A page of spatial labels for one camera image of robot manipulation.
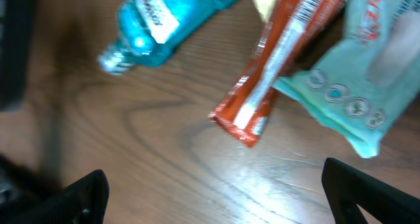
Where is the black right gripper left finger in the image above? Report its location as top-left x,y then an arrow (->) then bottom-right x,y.
9,169 -> 110,224

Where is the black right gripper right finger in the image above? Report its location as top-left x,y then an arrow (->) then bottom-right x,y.
322,158 -> 419,223

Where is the mint green snack packet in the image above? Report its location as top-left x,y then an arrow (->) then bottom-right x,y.
274,0 -> 419,158

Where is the red white snack bar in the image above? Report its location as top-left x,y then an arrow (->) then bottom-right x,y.
209,0 -> 346,147

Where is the blue mouthwash bottle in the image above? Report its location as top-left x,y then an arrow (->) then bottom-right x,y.
98,0 -> 237,75

